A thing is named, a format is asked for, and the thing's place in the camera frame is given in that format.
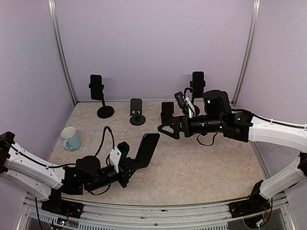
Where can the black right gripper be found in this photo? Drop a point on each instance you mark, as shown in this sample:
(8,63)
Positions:
(176,121)

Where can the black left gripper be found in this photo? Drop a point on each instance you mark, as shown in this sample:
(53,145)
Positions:
(125,165)

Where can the black round-base pole stand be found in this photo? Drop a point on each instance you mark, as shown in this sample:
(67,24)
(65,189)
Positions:
(190,89)

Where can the black folding phone stand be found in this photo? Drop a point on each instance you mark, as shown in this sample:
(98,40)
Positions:
(167,110)

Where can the black smartphone blue edge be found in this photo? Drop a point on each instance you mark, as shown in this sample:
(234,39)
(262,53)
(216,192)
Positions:
(147,147)

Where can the brown-base plate phone stand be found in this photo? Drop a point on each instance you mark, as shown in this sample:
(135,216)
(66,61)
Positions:
(136,117)

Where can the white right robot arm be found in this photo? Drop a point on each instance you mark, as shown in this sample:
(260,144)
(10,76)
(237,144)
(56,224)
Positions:
(243,125)

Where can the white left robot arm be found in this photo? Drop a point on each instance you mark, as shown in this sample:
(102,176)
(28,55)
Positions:
(47,181)

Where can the light blue mug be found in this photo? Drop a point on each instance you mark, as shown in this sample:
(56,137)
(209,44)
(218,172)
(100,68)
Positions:
(71,140)

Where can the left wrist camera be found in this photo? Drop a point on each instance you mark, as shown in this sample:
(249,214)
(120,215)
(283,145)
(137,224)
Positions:
(117,154)

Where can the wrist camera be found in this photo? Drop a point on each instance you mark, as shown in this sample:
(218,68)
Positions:
(117,154)
(185,104)

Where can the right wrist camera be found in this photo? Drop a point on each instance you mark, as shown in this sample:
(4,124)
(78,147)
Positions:
(185,104)

